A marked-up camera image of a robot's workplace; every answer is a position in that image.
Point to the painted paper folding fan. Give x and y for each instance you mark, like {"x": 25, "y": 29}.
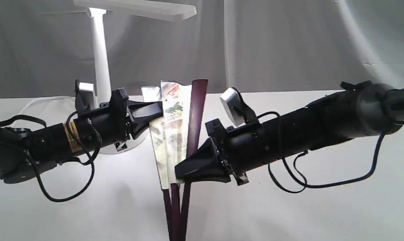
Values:
{"x": 175, "y": 136}

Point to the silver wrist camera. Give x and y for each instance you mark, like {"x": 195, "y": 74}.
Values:
{"x": 85, "y": 98}
{"x": 237, "y": 110}

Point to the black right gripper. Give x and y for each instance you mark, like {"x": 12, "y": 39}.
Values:
{"x": 226, "y": 154}

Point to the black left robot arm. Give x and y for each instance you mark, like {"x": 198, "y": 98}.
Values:
{"x": 48, "y": 146}

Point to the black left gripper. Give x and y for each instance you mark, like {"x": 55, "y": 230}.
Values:
{"x": 112, "y": 121}

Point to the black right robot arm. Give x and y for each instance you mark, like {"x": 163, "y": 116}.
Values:
{"x": 360, "y": 110}

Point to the white desk lamp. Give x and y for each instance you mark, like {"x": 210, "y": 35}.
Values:
{"x": 144, "y": 8}

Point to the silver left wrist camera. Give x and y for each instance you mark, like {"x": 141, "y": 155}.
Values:
{"x": 85, "y": 98}

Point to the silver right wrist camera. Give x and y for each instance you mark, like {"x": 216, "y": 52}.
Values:
{"x": 237, "y": 110}

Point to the grey backdrop curtain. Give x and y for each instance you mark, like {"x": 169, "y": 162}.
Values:
{"x": 253, "y": 45}

